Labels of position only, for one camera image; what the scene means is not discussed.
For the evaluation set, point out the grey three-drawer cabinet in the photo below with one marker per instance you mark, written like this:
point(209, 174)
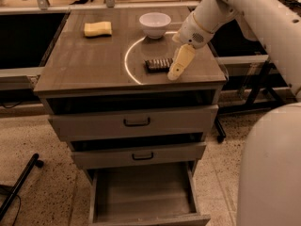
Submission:
point(108, 73)

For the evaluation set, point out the middle grey drawer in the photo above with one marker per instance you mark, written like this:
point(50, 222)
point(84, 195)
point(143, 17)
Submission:
point(114, 158)

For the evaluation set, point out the white ceramic bowl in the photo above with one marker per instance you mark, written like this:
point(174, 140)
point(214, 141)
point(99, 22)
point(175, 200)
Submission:
point(154, 24)

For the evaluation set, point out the bottom grey open drawer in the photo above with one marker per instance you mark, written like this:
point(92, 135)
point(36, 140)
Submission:
point(150, 195)

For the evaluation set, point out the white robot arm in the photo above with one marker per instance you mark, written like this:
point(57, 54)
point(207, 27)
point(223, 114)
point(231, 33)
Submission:
point(269, 192)

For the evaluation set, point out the black top drawer handle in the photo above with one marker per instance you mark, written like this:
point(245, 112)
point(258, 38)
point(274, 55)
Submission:
point(139, 123)

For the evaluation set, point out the black drawer handle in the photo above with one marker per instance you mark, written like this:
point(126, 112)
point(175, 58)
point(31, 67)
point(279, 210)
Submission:
point(142, 157)
point(139, 123)

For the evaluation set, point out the yellow sponge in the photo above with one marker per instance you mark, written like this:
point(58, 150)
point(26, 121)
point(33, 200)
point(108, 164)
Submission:
point(97, 29)

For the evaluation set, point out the black middle drawer handle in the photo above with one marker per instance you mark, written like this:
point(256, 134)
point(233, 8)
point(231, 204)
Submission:
point(142, 157)

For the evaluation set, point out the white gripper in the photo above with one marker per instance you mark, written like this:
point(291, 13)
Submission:
point(192, 32)

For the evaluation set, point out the black wheeled stand leg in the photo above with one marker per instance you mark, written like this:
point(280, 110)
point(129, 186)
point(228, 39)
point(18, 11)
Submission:
point(11, 192)

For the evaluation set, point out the side table with black legs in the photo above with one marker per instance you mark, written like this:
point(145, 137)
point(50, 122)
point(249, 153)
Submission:
point(254, 81)

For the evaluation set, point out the top grey drawer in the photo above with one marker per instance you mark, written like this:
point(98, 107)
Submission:
point(105, 125)

